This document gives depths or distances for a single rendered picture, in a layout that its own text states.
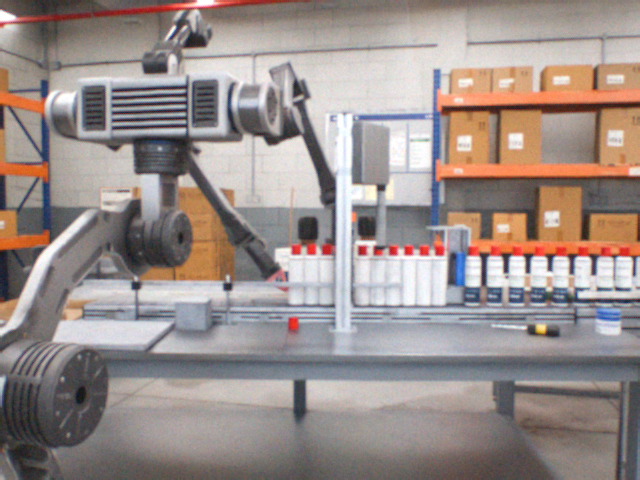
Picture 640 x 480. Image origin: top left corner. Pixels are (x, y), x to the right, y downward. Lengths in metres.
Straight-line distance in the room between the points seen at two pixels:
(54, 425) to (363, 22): 6.03
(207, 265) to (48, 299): 4.13
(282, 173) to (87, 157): 2.51
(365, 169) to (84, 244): 0.87
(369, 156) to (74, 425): 1.14
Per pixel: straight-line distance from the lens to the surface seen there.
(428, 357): 1.54
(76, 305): 2.28
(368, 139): 1.79
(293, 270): 1.92
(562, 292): 2.09
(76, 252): 1.29
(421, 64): 6.52
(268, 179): 6.62
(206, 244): 5.30
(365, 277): 1.93
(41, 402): 1.04
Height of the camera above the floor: 1.21
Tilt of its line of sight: 3 degrees down
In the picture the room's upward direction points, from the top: straight up
